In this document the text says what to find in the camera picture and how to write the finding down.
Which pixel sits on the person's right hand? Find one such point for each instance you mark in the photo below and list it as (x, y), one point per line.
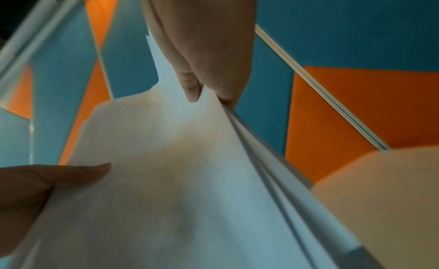
(205, 32)

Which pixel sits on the person's left hand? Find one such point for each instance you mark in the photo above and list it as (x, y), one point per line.
(24, 186)

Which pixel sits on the white paper sheets stack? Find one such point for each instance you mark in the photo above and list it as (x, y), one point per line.
(164, 186)

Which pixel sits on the blue partition panel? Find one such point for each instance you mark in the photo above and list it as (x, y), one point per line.
(132, 51)
(65, 94)

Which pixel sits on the beige cardboard folder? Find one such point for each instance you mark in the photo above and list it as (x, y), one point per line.
(384, 202)

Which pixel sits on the white metal rail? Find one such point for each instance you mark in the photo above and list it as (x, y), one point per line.
(325, 91)

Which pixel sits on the white frame bar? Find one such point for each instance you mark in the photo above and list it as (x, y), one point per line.
(31, 32)

